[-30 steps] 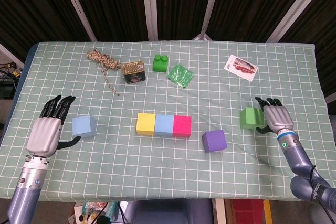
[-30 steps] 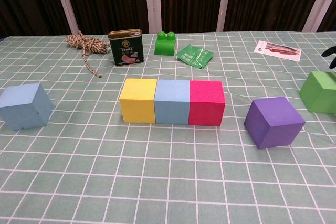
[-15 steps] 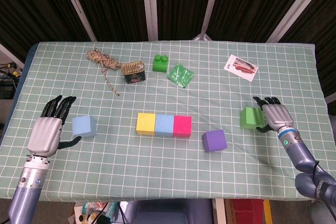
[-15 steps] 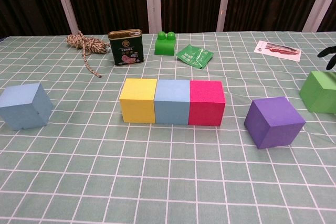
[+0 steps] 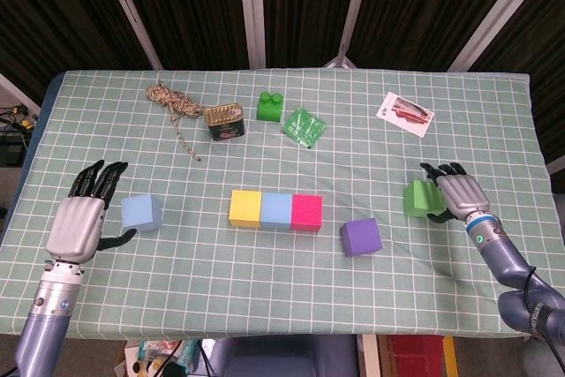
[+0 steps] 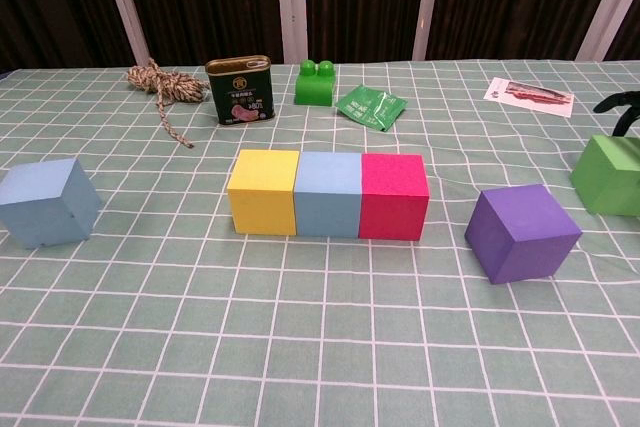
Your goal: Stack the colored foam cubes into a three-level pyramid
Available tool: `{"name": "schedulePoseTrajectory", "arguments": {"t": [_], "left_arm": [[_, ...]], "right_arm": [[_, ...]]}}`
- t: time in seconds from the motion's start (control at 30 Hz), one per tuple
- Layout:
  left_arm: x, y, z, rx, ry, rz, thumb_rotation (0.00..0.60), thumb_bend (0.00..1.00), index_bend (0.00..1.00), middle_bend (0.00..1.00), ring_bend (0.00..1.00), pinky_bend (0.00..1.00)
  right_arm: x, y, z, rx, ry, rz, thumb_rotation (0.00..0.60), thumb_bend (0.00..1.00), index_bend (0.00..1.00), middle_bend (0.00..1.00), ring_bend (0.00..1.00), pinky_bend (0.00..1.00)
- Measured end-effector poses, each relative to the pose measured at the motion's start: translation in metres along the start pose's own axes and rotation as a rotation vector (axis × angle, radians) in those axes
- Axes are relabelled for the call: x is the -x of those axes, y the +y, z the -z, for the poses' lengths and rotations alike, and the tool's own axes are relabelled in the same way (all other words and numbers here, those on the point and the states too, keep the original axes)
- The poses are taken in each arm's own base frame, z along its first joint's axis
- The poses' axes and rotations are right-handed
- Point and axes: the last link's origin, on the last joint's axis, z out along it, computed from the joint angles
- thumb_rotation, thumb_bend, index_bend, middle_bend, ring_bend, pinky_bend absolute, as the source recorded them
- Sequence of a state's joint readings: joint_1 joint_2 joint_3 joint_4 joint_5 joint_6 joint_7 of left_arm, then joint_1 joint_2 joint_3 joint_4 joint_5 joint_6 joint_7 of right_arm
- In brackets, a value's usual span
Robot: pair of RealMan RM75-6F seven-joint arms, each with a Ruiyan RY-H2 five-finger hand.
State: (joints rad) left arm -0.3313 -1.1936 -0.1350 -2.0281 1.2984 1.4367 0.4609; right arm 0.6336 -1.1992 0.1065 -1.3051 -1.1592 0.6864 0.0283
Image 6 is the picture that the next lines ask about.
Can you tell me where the green toy building brick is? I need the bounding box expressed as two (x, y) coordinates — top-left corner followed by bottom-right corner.
(293, 59), (336, 108)

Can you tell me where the green foam cube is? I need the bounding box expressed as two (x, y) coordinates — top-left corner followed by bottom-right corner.
(569, 135), (640, 218)

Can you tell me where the dark green luncheon meat can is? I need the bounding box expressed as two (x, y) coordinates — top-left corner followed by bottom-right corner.
(205, 55), (276, 126)

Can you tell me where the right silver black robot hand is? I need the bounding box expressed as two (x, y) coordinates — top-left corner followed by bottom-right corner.
(593, 92), (640, 138)

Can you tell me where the braided brown white rope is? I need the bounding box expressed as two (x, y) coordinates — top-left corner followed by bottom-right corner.
(125, 57), (211, 149)

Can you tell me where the green checked tablecloth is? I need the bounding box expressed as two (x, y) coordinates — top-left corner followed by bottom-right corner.
(0, 59), (640, 427)

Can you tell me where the magenta foam cube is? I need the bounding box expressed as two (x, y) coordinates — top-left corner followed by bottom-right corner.
(358, 152), (431, 242)

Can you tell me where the purple foam cube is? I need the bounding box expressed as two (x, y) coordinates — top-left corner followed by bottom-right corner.
(464, 183), (584, 285)

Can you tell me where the white metal frame post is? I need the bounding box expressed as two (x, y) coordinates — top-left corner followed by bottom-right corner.
(412, 0), (446, 62)
(97, 0), (151, 67)
(274, 0), (309, 66)
(574, 0), (640, 62)

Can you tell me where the green foil sachet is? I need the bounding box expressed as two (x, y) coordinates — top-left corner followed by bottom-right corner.
(334, 84), (409, 134)

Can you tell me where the yellow foam cube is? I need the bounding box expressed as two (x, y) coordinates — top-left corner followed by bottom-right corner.
(226, 149), (301, 237)

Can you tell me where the light blue foam cube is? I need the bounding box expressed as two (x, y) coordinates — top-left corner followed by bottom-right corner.
(0, 156), (103, 250)
(293, 151), (365, 239)

